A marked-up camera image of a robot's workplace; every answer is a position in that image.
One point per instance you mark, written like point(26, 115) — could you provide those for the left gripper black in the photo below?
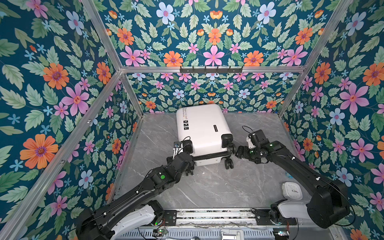
point(191, 166)

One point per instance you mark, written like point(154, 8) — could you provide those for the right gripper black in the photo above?
point(244, 155)

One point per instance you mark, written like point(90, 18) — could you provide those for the white black suitcase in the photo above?
point(206, 135)

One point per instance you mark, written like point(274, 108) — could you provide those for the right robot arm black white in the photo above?
point(329, 202)

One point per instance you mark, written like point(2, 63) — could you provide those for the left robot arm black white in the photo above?
point(98, 224)

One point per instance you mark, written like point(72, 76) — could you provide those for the white round-cornered scale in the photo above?
point(292, 191)

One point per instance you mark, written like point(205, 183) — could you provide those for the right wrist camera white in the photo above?
point(250, 142)

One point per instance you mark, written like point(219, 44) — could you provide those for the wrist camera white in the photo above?
point(178, 147)
point(250, 142)

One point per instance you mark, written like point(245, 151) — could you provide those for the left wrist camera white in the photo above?
point(178, 147)

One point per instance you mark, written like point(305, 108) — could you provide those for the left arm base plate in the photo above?
point(170, 217)

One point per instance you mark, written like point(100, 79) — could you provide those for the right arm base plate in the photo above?
point(267, 217)

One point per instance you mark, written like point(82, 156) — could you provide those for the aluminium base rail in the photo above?
point(242, 217)

